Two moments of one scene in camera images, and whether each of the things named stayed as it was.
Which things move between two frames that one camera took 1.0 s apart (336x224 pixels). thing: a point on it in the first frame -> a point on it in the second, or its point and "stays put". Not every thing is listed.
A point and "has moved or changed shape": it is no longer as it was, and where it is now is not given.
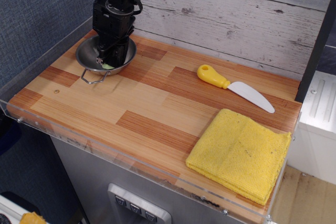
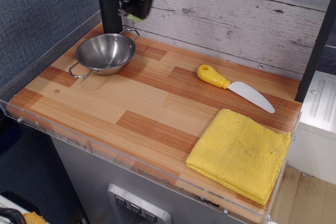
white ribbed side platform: (313, 148) stays put
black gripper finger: (102, 57) -> (125, 5)
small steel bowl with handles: (87, 52) has moved or changed shape
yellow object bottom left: (32, 217) stays put
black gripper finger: (115, 56) -> (139, 6)
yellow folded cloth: (240, 155) stays put
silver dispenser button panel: (127, 207) stays put
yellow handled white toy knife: (245, 89) stays put
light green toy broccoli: (107, 66) has moved or changed shape
